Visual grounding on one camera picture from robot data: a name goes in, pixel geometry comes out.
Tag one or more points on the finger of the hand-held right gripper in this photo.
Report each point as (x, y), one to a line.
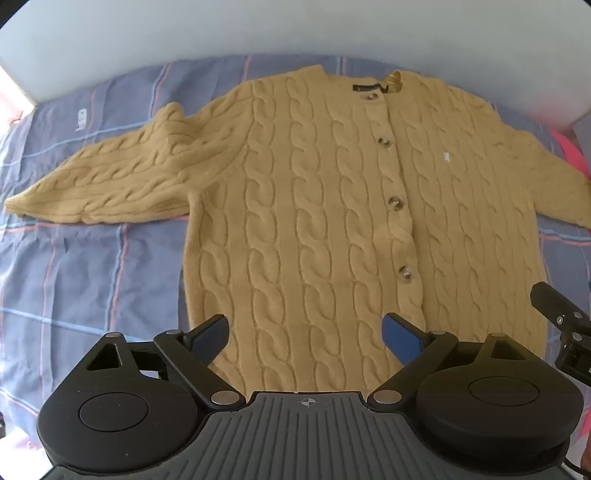
(556, 304)

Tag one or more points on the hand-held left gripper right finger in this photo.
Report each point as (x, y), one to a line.
(402, 339)

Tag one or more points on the blue striped bed sheet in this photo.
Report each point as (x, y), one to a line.
(83, 277)

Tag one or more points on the pink cloth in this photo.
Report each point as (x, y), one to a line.
(575, 152)

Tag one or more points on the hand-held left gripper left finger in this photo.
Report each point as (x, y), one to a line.
(208, 336)

